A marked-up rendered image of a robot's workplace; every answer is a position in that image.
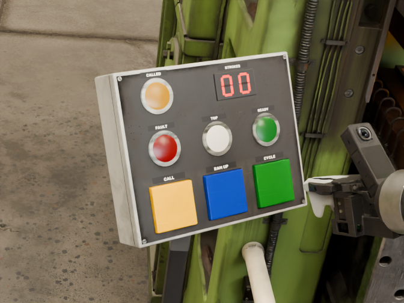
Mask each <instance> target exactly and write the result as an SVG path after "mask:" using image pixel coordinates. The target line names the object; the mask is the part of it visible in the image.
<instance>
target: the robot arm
mask: <svg viewBox="0 0 404 303"><path fill-rule="evenodd" d="M340 137H341V139H342V141H343V143H344V144H345V146H346V148H347V150H348V152H349V154H350V156H351V158H352V160H353V162H354V164H355V166H356V168H357V170H358V172H359V174H350V175H339V176H323V177H313V178H310V179H307V180H306V181H305V182H304V183H303V189H304V190H305V191H307V192H308V194H309V198H310V201H311V205H312V208H313V212H314V214H315V215H316V216H317V217H318V218H321V217H322V216H323V212H324V208H325V206H326V205H330V208H331V210H332V211H333V212H334V216H335V219H331V224H332V232H333V234H339V235H344V236H351V237H358V236H362V235H369V236H377V237H384V238H389V239H395V238H398V237H400V236H404V170H397V171H396V170H395V169H394V167H393V165H392V163H391V162H390V160H389V158H388V156H387V154H386V152H385V150H384V148H383V147H382V145H381V143H380V141H379V140H378V137H377V136H376V134H375V132H374V130H373V128H372V126H371V125H370V123H358V124H350V125H348V127H347V128H345V130H344V131H343V132H342V133H341V135H340ZM338 223H341V229H342V230H347V229H349V233H343V232H339V230H338ZM360 228H361V229H360ZM357 229H360V232H357Z"/></svg>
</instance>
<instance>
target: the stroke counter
mask: <svg viewBox="0 0 404 303"><path fill-rule="evenodd" d="M242 75H246V76H247V82H241V80H240V76H242ZM228 77H229V78H230V84H228V85H224V82H223V78H228ZM238 78H239V83H241V84H240V85H239V86H240V92H242V94H245V93H249V91H251V89H250V84H249V83H248V82H249V75H248V74H247V73H240V75H238ZM221 84H222V86H224V87H231V93H230V94H225V90H224V87H222V92H223V95H225V96H232V94H234V92H233V86H231V84H232V80H231V76H229V75H225V76H222V78H221ZM243 84H248V90H249V91H242V85H243Z"/></svg>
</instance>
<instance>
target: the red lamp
mask: <svg viewBox="0 0 404 303"><path fill-rule="evenodd" d="M153 153H154V156H155V157H156V159H158V160H159V161H161V162H169V161H171V160H173V159H174V157H175V156H176V154H177V143H176V141H175V139H174V138H173V137H171V136H169V135H161V136H159V137H157V138H156V140H155V141H154V144H153Z"/></svg>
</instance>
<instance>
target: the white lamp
mask: <svg viewBox="0 0 404 303"><path fill-rule="evenodd" d="M206 141H207V145H208V146H209V148H210V149H211V150H213V151H215V152H221V151H223V150H224V149H225V148H226V147H227V146H228V142H229V135H228V132H227V130H226V129H225V128H224V127H222V126H219V125H217V126H213V127H211V128H210V129H209V131H208V133H207V136H206Z"/></svg>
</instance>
